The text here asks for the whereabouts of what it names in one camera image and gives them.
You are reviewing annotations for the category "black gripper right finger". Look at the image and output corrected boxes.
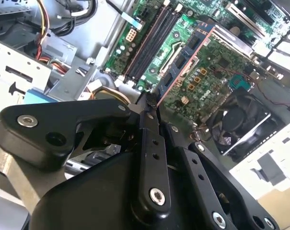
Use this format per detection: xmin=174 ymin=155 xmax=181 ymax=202
xmin=158 ymin=111 xmax=280 ymax=230

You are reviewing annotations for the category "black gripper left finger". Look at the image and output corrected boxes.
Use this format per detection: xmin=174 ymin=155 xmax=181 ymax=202
xmin=0 ymin=92 xmax=172 ymax=218

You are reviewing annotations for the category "blue RAM stick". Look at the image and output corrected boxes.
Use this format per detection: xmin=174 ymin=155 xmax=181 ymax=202
xmin=150 ymin=20 xmax=216 ymax=107

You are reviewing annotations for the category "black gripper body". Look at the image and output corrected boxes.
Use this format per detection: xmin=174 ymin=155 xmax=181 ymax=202
xmin=30 ymin=151 xmax=208 ymax=230

